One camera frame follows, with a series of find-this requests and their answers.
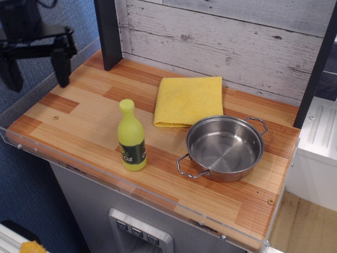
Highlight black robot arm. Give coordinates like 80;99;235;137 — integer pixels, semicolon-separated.
1;1;77;92

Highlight yellow-green olive oil bottle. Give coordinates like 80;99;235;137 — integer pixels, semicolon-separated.
117;99;147;171

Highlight grey toy fridge cabinet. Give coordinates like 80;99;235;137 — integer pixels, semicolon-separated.
51;163;244;252

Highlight orange object bottom left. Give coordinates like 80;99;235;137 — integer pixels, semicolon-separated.
19;241;47;253

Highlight black right vertical post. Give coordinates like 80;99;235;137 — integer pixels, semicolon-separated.
293;1;336;129

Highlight black left vertical post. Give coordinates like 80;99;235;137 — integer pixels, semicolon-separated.
94;0;123;71

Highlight white toy sink unit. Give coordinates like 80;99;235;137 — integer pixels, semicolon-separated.
285;97;336;211

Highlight black vertical post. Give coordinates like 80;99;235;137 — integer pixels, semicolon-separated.
94;0;123;71
293;1;336;129

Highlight white aluminium frame corner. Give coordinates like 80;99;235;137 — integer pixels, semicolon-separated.
1;223;29;253

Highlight stainless steel pot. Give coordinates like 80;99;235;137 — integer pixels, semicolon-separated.
176;115;268;182

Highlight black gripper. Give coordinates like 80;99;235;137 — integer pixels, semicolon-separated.
1;22;77;92

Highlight black cable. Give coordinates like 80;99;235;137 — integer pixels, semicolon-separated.
36;0;58;8

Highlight silver dispenser panel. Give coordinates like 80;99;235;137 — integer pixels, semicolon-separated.
109;208;174;252

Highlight clear acrylic table guard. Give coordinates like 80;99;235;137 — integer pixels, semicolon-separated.
2;52;299;252

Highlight yellow folded cloth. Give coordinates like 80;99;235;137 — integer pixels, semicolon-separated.
154;76;223;128

